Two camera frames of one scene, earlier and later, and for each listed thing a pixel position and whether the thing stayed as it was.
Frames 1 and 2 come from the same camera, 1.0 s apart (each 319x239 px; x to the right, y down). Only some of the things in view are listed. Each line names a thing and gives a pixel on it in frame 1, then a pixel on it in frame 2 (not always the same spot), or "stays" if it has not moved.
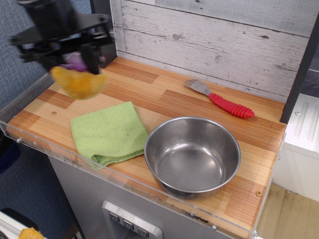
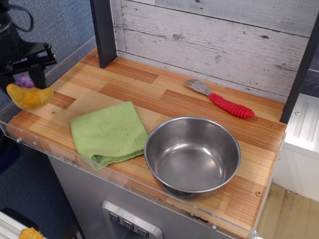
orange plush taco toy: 79,84 → 29,98
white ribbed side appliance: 297,168 stays
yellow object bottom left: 30,233 stays
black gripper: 57,31 → 16,56
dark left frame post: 108,51 stays
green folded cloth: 110,135 stays
